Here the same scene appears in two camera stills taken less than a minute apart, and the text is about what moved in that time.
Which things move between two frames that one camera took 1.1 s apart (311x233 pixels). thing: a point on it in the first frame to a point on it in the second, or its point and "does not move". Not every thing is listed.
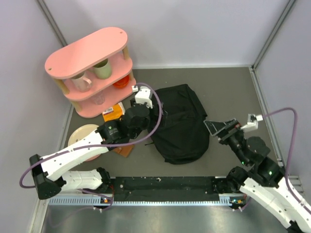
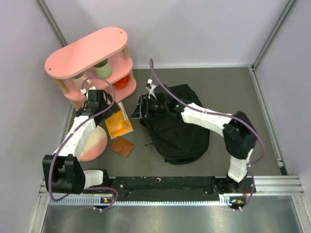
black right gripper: [214, 127] to [138, 113]
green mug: [103, 69] does not move
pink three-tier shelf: [95, 72] does not move
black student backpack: [182, 136] does not move
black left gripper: [132, 102] to [110, 112]
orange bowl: [122, 82] does not move
